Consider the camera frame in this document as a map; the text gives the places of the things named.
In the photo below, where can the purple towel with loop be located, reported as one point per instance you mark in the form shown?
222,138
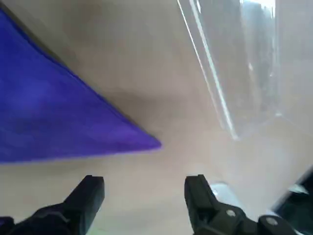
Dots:
49,110

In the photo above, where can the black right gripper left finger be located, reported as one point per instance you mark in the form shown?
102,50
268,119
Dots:
80,200

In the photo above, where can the clear plastic bottle blue cap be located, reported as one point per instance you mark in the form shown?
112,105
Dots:
226,193

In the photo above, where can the clear acrylic stepped rack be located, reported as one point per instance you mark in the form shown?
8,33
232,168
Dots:
244,61

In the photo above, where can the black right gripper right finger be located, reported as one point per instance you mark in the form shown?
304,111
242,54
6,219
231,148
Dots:
203,203

